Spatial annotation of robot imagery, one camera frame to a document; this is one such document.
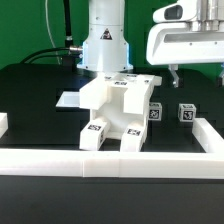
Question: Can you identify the white chair seat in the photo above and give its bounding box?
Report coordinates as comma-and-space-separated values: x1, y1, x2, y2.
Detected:
90, 95, 149, 141

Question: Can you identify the white U-shaped obstacle fence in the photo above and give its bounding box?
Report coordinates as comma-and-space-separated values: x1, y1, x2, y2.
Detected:
0, 118, 224, 179

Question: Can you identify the black cable bundle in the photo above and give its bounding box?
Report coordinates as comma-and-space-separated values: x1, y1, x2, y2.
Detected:
19, 0, 84, 68

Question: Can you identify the white marker base plate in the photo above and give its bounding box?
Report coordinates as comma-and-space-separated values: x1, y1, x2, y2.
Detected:
56, 91, 80, 108

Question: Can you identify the white chair back frame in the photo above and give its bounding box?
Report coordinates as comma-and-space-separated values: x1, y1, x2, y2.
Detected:
80, 73, 162, 115

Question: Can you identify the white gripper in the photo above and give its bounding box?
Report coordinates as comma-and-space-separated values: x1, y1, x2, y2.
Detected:
146, 0, 224, 88

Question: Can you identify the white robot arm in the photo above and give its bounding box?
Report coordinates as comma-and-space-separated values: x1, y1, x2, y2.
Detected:
79, 0, 224, 87

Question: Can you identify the thin white cable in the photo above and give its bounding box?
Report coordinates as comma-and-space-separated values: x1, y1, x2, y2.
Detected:
44, 0, 63, 66

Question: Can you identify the white part left edge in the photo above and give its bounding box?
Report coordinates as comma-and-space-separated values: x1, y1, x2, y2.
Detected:
0, 113, 8, 138

